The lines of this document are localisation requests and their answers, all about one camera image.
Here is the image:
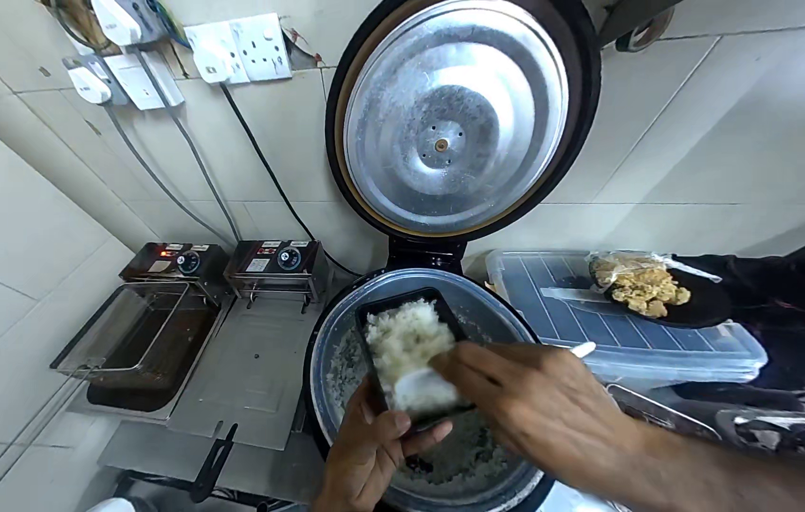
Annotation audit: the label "person's left hand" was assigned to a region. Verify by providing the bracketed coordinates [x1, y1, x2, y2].
[311, 375, 454, 512]

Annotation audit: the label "person's right hand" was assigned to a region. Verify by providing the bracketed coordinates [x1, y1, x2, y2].
[430, 340, 649, 502]

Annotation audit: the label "white plastic rice spoon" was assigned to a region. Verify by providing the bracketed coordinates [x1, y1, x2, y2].
[393, 341, 597, 416]

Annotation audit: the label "black rectangular food container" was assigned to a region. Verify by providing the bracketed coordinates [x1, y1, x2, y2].
[355, 287, 476, 434]

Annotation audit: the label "person's right forearm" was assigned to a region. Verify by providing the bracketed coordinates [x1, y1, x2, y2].
[605, 420, 805, 512]

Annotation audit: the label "leftover cooked rice layer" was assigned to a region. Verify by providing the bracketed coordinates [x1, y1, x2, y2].
[326, 313, 517, 499]

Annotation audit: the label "portion of white rice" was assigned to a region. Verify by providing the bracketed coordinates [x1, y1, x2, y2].
[365, 299, 471, 419]

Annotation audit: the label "plastic box with blue lid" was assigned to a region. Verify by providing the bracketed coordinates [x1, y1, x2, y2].
[486, 249, 769, 385]

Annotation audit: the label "round metal inner pot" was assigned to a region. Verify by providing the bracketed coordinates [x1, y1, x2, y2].
[310, 268, 546, 512]

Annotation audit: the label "flat metal fryer lid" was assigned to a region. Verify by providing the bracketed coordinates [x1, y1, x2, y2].
[167, 299, 322, 452]

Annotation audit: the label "clear plastic bag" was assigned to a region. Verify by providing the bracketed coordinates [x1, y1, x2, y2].
[587, 250, 722, 291]

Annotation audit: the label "golden fried food pieces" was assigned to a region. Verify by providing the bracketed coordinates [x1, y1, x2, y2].
[609, 265, 691, 319]

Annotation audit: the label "electric fryer with covered tank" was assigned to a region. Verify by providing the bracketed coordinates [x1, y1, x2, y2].
[223, 239, 332, 314]

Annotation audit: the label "steel counter shelf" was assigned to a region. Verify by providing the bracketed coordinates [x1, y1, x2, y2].
[97, 412, 327, 506]

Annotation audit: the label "black round plate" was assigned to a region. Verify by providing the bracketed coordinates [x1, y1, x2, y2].
[589, 256, 732, 329]

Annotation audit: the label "white round container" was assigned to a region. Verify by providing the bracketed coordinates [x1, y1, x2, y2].
[87, 497, 156, 512]

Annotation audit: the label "electric fryer with oil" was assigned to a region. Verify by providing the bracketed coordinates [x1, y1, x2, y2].
[75, 242, 236, 425]

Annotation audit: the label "large black rice cooker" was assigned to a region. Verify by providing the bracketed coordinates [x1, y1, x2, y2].
[302, 0, 602, 512]

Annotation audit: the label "clear plastic wrapped package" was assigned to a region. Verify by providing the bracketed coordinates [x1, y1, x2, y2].
[714, 407, 805, 470]

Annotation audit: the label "black fabric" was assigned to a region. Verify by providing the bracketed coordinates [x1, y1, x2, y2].
[673, 219, 805, 399]

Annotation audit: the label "brown tape roll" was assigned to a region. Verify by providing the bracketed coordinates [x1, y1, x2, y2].
[614, 6, 675, 54]

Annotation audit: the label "white plug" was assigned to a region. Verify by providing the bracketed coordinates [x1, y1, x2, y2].
[63, 55, 129, 107]
[193, 40, 234, 85]
[91, 0, 167, 48]

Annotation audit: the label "black tool handle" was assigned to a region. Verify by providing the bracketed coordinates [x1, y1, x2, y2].
[189, 421, 239, 504]

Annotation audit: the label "black metal stove frame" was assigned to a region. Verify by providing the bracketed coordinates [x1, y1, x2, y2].
[112, 469, 311, 512]

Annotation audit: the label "wire mesh fryer basket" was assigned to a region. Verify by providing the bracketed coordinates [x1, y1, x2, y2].
[0, 282, 192, 512]

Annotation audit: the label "black power cable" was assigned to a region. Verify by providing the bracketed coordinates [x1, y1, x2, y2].
[220, 82, 363, 277]

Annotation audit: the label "grey power cable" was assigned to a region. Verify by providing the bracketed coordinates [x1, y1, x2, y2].
[93, 54, 234, 247]
[135, 50, 241, 244]

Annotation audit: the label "white double wall socket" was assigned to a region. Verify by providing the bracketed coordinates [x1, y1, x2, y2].
[185, 13, 293, 85]

